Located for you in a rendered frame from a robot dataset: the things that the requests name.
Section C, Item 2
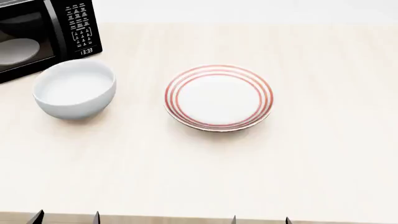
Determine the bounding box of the white plate with red rings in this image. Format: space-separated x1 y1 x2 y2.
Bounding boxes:
164 64 274 133

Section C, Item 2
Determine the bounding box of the white ceramic bowl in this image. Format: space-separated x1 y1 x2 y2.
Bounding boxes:
32 58 118 121

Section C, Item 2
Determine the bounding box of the black microwave oven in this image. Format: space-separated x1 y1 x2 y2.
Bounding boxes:
0 0 103 84

